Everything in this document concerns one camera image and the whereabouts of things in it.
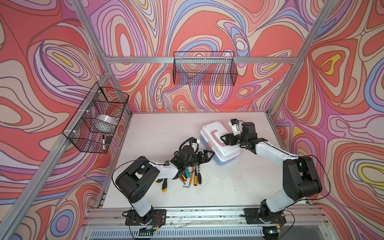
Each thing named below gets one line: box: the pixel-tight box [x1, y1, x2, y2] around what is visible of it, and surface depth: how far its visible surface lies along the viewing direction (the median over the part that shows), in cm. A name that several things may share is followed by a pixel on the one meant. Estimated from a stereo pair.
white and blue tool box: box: [200, 121, 241, 166], surface depth 90 cm
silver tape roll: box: [95, 114, 118, 126], surface depth 75 cm
